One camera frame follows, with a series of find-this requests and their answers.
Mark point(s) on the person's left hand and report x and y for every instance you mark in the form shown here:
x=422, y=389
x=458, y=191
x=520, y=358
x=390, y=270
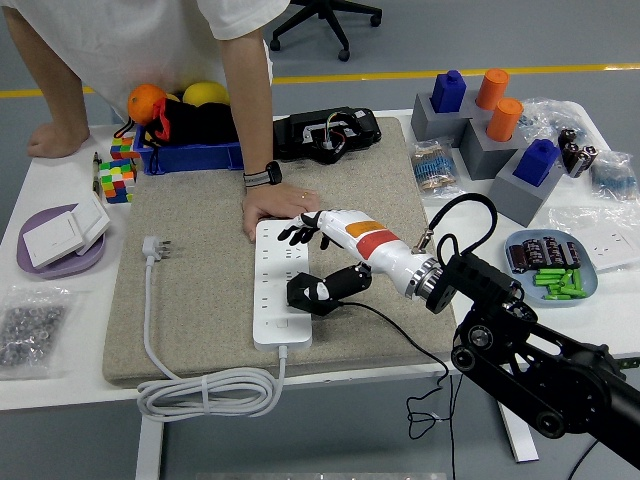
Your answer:
x=275, y=202

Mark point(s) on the clear bag of blue resistors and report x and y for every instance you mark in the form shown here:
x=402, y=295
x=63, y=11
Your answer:
x=615, y=177

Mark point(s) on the black wrist watch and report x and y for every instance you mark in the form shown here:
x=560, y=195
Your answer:
x=262, y=176

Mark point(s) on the white socket in clear bag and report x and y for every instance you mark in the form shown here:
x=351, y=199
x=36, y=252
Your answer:
x=615, y=247

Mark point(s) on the white table leg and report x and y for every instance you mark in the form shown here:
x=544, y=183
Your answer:
x=522, y=445
x=149, y=450

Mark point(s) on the purple tray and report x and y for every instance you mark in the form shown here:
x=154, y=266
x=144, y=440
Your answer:
x=65, y=267

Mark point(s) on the light blue plate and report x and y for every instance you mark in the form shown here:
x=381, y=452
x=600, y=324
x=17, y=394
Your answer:
x=590, y=287

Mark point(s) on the blue square peg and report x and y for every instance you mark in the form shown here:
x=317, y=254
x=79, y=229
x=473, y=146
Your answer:
x=447, y=92
x=535, y=162

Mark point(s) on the black plug adapter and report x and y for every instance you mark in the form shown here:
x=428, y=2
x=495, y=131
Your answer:
x=300, y=295

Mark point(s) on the clear bag of metal nuts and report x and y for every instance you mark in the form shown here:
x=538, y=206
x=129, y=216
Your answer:
x=30, y=330

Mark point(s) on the black pouch with red trim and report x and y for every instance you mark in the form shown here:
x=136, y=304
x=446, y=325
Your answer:
x=205, y=125

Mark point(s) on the grey-brown mat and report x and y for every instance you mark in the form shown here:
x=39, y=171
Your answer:
x=200, y=225

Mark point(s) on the grey pen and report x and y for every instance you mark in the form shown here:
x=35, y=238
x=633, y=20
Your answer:
x=96, y=172

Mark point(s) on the grey block holder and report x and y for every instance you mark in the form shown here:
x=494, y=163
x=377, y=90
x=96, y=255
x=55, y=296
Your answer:
x=472, y=102
x=480, y=160
x=515, y=202
x=425, y=122

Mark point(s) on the small colourful puzzle cube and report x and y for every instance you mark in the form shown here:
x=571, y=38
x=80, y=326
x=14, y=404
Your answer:
x=122, y=147

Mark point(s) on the green battery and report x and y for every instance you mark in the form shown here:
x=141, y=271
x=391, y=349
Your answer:
x=577, y=280
x=557, y=290
x=547, y=274
x=546, y=281

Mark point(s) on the white power strip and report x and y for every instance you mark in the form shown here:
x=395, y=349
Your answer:
x=272, y=260

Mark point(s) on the black desk control panel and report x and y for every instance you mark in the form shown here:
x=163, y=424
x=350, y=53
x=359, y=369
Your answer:
x=631, y=362

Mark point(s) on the large colourful puzzle cube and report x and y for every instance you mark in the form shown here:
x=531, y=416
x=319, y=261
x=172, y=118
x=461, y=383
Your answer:
x=117, y=180

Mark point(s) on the white wall switch panel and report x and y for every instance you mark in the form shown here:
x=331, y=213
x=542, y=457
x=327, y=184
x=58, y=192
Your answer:
x=92, y=220
x=52, y=240

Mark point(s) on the yellow lemon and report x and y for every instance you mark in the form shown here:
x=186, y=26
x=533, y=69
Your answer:
x=205, y=94

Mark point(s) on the bag of black batteries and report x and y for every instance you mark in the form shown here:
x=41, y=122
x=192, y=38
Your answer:
x=577, y=152

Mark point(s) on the black capacitor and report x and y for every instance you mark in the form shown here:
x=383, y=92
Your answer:
x=573, y=254
x=517, y=257
x=534, y=252
x=552, y=250

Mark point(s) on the person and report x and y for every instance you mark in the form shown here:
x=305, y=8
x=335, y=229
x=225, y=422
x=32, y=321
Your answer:
x=150, y=40

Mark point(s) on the person's right hand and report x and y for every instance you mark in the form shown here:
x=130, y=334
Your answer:
x=57, y=142

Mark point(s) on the black office chair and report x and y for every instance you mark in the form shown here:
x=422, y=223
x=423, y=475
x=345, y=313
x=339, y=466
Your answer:
x=325, y=10

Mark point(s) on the orange cylinder peg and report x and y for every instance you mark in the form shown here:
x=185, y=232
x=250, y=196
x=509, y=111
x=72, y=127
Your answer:
x=505, y=120
x=492, y=90

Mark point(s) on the orange fruit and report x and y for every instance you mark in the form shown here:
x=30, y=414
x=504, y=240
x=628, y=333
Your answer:
x=142, y=102

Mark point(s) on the clear bag of small parts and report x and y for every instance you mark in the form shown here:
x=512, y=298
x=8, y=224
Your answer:
x=550, y=115

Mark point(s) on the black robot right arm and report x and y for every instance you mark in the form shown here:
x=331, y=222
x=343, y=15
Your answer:
x=480, y=280

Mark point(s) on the person's right forearm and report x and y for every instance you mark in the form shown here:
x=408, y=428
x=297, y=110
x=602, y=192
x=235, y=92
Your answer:
x=55, y=80

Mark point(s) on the small yellow fruit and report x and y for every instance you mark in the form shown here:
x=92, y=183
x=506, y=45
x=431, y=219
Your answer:
x=172, y=97

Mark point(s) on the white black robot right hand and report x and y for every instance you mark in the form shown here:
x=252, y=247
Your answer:
x=375, y=240

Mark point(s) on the blue plastic bin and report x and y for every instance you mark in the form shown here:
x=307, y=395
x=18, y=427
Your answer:
x=200, y=152

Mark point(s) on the person's left forearm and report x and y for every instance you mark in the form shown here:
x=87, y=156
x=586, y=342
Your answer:
x=250, y=110

